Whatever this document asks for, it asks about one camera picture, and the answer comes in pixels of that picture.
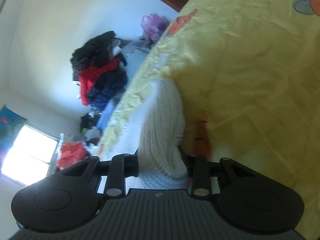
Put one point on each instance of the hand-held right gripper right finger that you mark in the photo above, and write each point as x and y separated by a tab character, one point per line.
200	172

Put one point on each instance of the red puffer jacket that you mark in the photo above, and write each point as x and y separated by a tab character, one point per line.
91	80

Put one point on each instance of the yellow printed bedsheet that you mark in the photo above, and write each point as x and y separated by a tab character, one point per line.
250	67

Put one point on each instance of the white knitted sweater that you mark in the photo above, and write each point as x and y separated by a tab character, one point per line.
162	130

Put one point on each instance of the pink plastic bag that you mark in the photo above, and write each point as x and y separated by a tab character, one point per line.
152	27

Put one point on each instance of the window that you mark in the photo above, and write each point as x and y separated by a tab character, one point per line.
30	152

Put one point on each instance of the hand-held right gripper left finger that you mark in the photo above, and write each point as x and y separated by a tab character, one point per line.
117	170

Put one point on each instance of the black clothes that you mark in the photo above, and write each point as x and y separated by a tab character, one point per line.
86	122

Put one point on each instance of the black garment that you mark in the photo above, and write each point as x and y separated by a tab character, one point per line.
97	47

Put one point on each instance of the navy puffer jacket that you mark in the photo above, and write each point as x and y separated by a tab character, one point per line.
110	85

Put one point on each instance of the blue patterned curtain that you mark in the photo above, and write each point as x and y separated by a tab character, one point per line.
11	127

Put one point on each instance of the light blue knitted garment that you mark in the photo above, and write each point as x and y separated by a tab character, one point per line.
106	115

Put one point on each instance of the red plastic bag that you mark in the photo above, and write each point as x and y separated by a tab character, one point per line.
71	153

